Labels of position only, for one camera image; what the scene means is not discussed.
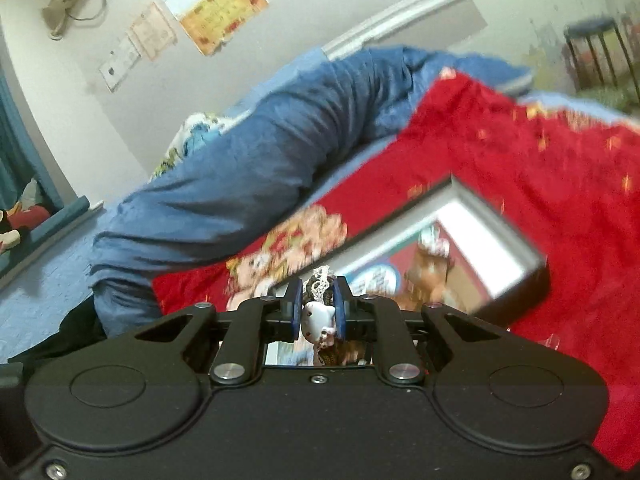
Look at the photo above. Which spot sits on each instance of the dark round stool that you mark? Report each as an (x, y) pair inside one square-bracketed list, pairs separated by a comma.
[(590, 27)]

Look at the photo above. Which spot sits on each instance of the blue quilt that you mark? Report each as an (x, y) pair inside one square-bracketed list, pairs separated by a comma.
[(260, 160)]

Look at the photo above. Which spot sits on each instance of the yellow and red wall calendar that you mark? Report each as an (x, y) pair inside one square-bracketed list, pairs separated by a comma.
[(225, 15)]

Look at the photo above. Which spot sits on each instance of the dark cloth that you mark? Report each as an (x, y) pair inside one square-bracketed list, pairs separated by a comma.
[(80, 330)]

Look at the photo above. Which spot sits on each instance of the mouse plush toy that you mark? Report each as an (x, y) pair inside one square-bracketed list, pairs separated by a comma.
[(20, 225)]

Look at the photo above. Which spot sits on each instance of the red bear-printed blanket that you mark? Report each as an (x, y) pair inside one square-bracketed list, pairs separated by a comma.
[(550, 185)]

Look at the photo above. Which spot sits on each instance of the teal wooden ledge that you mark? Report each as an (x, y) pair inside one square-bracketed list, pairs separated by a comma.
[(60, 222)]

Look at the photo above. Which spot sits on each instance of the white bed frame rail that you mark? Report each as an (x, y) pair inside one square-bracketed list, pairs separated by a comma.
[(400, 10)]

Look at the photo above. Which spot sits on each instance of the teal curtain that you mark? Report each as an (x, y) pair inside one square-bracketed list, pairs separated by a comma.
[(20, 150)]

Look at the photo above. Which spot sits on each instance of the black cardboard box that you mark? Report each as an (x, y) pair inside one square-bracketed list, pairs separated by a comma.
[(500, 250)]

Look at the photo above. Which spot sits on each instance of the printed textbook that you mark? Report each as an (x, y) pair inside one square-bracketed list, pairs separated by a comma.
[(380, 277)]

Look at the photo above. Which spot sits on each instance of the brown scrunchie with white lace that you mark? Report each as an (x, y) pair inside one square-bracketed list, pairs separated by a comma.
[(315, 321)]

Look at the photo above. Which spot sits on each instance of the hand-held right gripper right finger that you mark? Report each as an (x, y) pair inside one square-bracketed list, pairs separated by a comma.
[(342, 310)]

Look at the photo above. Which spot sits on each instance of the light blue bed sheet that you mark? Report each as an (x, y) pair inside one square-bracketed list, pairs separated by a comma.
[(45, 300)]

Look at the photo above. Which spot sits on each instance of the patterned pillow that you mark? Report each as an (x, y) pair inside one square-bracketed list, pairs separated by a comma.
[(192, 135)]

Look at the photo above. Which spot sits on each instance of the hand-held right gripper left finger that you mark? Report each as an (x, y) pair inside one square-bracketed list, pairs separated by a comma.
[(295, 310)]

